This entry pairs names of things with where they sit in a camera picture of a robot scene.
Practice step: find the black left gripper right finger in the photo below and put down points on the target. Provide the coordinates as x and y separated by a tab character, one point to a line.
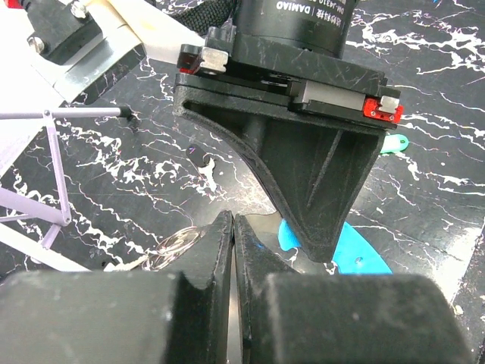
290	317

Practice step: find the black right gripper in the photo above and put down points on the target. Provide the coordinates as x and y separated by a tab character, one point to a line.
312	167

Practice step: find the key with green tag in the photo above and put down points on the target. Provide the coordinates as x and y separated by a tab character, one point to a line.
394	144

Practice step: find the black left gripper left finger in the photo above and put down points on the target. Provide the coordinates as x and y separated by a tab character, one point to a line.
176	315

